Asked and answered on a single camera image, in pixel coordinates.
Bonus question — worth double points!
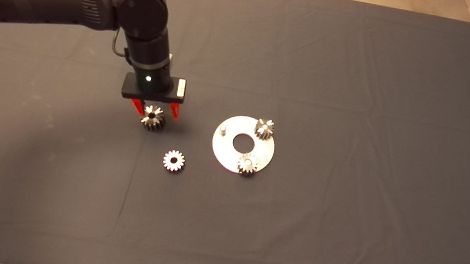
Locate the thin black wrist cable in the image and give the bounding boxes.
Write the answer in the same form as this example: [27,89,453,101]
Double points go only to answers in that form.
[110,28,133,59]

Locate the dark grey table cloth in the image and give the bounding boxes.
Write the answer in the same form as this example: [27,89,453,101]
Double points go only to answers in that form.
[0,0,470,264]

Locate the large steel gear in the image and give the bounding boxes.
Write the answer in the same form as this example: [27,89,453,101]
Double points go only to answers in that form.
[139,104,168,134]

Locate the small steel gear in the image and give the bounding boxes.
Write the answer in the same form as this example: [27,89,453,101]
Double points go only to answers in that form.
[253,117,277,142]
[235,151,261,178]
[161,148,187,174]

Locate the round metal plate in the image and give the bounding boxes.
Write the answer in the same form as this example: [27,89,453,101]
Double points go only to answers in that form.
[207,111,280,179]

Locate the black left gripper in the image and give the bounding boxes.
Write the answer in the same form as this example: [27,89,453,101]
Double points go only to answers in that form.
[118,68,189,123]

